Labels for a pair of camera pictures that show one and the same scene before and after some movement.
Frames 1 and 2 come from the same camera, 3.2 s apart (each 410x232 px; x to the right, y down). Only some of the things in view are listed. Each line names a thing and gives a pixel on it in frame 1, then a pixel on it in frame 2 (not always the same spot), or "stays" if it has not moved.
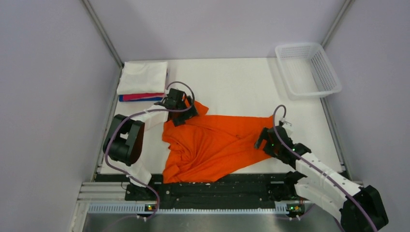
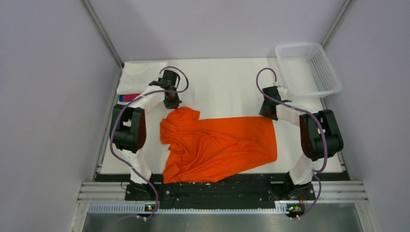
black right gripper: (265, 135) to (263, 112)
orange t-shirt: (203, 147) stays
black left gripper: (188, 114) to (173, 105)
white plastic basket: (306, 70) stays
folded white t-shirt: (143, 77) stays
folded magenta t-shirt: (126, 97) stays
